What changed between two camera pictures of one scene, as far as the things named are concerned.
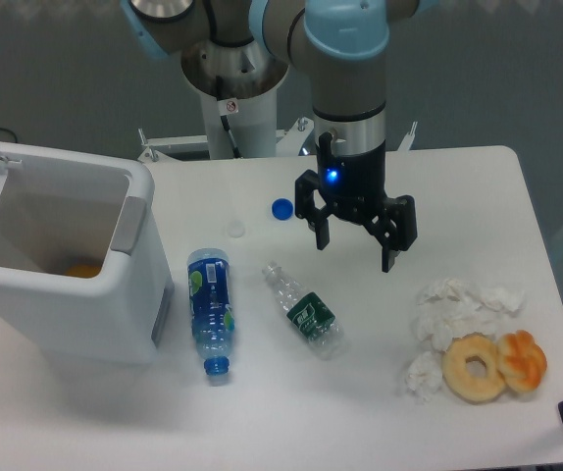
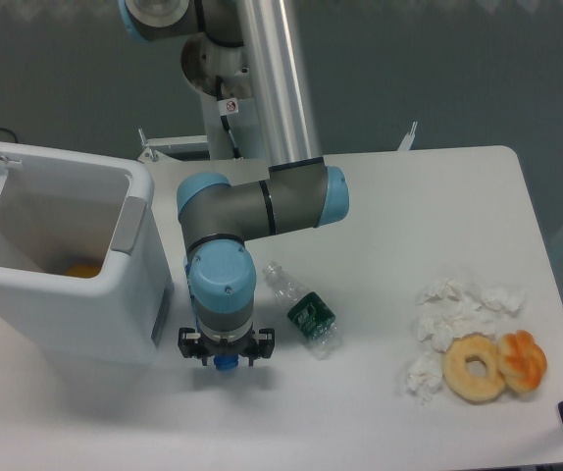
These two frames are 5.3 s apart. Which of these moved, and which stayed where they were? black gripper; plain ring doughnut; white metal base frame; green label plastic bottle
Moved: black gripper
Stayed: green label plastic bottle; plain ring doughnut; white metal base frame
